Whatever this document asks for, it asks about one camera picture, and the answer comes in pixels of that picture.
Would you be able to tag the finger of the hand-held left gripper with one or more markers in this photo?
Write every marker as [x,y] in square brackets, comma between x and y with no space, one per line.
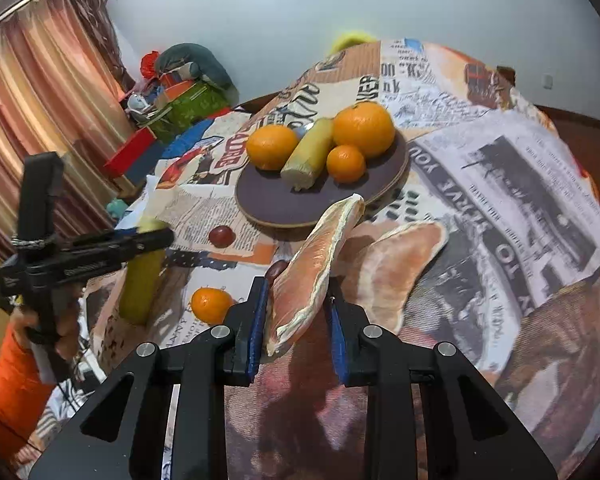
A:
[120,250]

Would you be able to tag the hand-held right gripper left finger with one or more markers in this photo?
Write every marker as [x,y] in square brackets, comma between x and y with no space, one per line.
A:
[257,330]

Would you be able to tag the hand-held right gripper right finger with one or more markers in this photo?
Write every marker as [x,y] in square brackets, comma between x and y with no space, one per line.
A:
[337,340]

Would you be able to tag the yellow corn cob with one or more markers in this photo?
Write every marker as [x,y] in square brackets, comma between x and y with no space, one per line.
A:
[306,155]
[140,290]

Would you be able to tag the purple round plate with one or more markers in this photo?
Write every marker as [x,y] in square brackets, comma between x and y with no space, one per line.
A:
[270,197]

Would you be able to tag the small tangerine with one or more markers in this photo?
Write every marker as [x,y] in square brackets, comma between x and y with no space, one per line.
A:
[211,306]
[346,163]

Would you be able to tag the large orange with stem mark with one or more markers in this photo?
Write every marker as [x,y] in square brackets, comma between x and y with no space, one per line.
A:
[364,130]

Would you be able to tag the person's left forearm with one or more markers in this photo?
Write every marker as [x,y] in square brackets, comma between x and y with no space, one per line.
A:
[10,390]

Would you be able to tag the person's left hand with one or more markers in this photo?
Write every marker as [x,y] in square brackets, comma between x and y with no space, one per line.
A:
[69,330]

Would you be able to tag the dark red grape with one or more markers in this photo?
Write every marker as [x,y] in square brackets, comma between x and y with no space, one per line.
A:
[221,236]
[277,270]

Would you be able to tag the red box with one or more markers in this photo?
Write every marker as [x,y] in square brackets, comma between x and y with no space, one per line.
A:
[135,152]

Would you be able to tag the curved pomelo slice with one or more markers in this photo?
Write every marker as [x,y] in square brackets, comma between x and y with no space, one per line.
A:
[405,265]

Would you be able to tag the striped orange curtain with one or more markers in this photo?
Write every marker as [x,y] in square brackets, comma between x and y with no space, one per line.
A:
[35,110]

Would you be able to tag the green patterned bag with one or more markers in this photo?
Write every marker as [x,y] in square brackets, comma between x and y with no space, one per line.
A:
[197,107]

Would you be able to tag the orange box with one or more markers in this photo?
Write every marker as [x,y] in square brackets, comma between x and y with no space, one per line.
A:
[180,82]

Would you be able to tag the red plastic bag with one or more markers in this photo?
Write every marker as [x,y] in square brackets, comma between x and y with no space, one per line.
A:
[149,64]

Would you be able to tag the newspaper printed blanket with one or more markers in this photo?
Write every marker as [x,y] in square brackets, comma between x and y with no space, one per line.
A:
[480,200]

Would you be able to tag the dark brown curtain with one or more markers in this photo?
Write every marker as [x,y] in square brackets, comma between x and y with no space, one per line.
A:
[100,25]

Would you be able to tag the yellow foam tube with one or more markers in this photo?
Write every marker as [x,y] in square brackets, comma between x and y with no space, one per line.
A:
[350,40]

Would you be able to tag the wooden bed post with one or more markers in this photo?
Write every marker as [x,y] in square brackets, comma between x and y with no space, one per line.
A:
[506,75]

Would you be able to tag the white wall socket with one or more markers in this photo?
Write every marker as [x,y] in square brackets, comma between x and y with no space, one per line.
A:
[547,80]

